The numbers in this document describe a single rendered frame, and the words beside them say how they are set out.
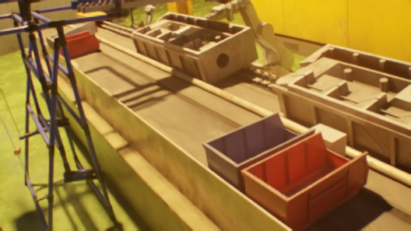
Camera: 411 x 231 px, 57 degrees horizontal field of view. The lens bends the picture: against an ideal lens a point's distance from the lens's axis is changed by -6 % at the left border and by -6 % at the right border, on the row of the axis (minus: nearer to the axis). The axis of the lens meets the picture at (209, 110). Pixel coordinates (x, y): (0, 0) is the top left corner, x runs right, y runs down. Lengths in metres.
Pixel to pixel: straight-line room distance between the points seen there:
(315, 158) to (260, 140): 0.22
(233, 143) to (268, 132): 0.15
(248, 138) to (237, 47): 0.91
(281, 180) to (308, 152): 0.13
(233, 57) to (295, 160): 1.07
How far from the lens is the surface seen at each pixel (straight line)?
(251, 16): 3.52
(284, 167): 1.22
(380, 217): 1.20
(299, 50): 5.00
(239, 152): 1.37
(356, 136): 1.43
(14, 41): 8.31
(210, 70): 2.13
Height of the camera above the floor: 1.52
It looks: 24 degrees down
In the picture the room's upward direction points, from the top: 8 degrees counter-clockwise
